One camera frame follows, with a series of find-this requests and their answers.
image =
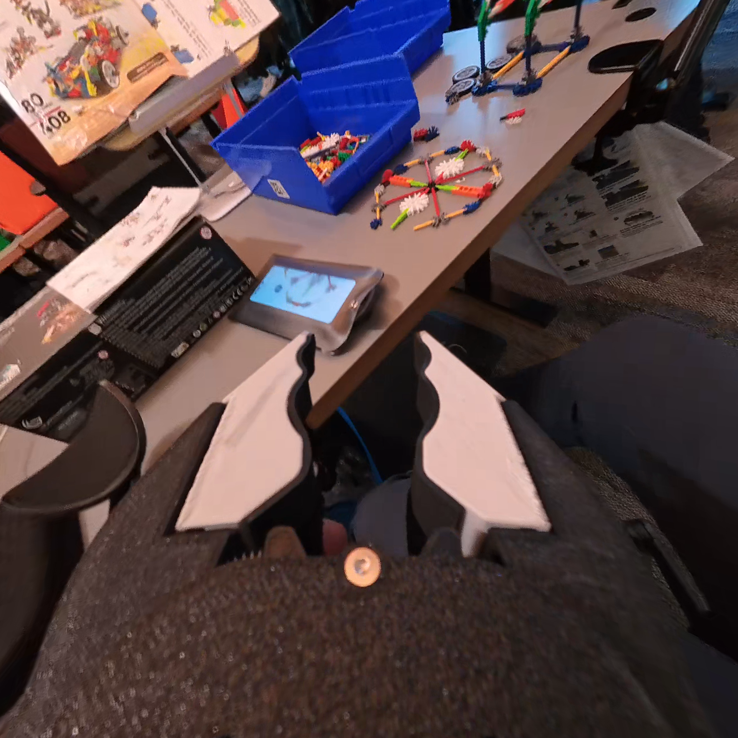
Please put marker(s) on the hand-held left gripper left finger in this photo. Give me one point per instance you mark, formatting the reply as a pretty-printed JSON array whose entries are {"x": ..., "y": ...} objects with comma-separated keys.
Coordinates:
[{"x": 253, "y": 449}]

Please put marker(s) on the large printed instruction sheet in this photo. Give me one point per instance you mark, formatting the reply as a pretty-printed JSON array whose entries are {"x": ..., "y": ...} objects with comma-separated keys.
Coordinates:
[{"x": 622, "y": 202}]

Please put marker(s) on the small blue red connector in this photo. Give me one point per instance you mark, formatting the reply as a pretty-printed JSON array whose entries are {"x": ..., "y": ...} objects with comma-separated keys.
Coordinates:
[{"x": 425, "y": 134}]

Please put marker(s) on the colourful toy car model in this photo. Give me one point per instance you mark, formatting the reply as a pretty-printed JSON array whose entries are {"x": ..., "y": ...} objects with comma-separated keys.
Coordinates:
[{"x": 524, "y": 86}]

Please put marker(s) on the orange plastic tray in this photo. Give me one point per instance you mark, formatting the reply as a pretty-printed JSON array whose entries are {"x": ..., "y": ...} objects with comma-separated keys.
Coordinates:
[{"x": 17, "y": 190}]

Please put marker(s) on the blue bin with toy pieces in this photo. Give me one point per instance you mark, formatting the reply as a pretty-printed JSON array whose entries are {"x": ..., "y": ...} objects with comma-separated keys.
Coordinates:
[{"x": 259, "y": 155}]

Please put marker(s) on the grey chair seat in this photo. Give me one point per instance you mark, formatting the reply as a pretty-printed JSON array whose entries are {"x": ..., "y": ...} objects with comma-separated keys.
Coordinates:
[{"x": 611, "y": 507}]

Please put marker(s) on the pile of colourful toy pieces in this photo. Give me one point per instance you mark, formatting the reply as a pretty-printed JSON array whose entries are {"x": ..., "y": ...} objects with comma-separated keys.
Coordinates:
[{"x": 331, "y": 153}]

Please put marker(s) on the empty blue plastic bin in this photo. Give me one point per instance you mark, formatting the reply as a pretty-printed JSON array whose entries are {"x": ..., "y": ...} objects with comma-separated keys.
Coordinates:
[{"x": 392, "y": 23}]

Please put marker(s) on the orange plastic case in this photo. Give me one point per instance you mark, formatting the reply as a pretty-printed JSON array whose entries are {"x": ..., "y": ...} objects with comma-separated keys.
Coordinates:
[{"x": 232, "y": 106}]

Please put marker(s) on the colourful spoked wheel model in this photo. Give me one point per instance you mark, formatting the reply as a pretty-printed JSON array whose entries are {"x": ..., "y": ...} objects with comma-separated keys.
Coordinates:
[{"x": 449, "y": 168}]

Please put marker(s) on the black round pad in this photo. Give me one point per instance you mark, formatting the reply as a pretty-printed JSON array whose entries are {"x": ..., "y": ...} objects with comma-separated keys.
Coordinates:
[{"x": 86, "y": 455}]

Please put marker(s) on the black box with picture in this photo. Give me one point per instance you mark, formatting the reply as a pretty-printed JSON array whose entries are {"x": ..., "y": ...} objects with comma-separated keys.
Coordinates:
[{"x": 57, "y": 380}]

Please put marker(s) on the black oval pad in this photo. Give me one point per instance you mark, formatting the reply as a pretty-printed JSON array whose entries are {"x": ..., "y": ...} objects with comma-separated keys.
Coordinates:
[
  {"x": 640, "y": 12},
  {"x": 622, "y": 57}
]

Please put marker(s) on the black box with white print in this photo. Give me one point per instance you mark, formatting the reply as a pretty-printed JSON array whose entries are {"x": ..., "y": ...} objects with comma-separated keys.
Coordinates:
[{"x": 173, "y": 294}]

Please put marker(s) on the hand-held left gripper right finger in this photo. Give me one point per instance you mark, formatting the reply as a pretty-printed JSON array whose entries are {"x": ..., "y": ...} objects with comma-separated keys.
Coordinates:
[{"x": 478, "y": 455}]

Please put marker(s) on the white instruction sheet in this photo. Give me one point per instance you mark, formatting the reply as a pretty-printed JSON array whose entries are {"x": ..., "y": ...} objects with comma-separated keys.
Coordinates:
[{"x": 121, "y": 242}]

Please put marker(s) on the toy box with car picture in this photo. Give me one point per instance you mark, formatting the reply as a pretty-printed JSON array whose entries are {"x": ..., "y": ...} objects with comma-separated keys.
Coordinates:
[{"x": 86, "y": 57}]

